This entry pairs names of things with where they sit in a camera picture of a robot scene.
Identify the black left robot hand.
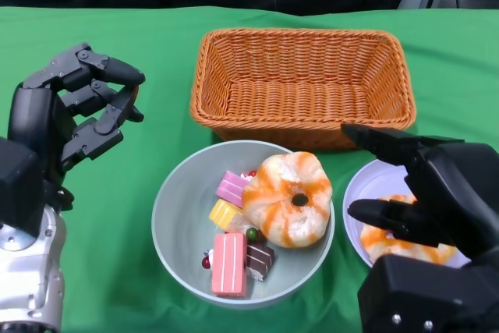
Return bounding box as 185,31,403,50
7,41,146,186

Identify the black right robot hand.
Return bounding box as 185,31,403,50
341,122,499,268

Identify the orange-striped bread without dark hole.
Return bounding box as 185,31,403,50
360,193,457,267

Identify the grey-green ribbed bowl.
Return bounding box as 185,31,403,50
150,140,336,310

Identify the orange-striped bread with dark hole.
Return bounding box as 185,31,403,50
241,151,334,249

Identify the white round plate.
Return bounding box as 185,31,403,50
342,159,473,271

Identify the orange wicker basket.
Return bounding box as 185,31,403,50
189,27,416,151

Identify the chocolate layered cake slice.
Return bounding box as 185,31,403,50
244,243,276,282

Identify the small pink striped cake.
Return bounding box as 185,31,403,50
216,170,250,207

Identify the small yellow cake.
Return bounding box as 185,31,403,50
209,199,237,228

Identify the large pink layered cake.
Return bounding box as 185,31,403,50
211,232,249,298

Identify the green tablecloth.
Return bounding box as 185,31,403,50
0,4,499,333

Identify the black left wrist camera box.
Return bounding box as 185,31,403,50
0,136,50,239

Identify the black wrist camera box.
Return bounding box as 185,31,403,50
357,253,490,333
0,136,50,239

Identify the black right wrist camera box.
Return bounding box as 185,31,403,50
357,253,490,333

